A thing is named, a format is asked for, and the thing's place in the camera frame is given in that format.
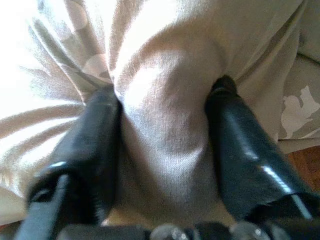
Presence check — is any grey floral bed sheet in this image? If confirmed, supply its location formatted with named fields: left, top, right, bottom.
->
left=0, top=0, right=320, bottom=235

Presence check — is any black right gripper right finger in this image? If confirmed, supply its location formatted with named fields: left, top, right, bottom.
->
left=204, top=74, right=315, bottom=225

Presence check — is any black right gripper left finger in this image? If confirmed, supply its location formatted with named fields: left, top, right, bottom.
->
left=17, top=86, right=124, bottom=240

